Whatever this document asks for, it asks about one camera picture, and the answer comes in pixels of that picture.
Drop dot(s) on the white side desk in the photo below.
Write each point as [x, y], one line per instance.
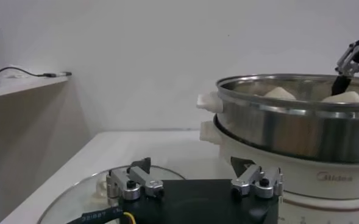
[14, 88]

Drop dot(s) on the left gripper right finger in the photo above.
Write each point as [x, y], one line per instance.
[258, 181]

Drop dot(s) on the white electric cooker pot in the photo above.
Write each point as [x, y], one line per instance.
[319, 182]

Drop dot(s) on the stainless steel steamer basket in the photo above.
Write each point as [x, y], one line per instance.
[289, 134]

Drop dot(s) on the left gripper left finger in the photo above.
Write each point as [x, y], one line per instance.
[142, 179]

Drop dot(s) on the white steamed baozi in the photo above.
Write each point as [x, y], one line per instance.
[343, 97]
[279, 92]

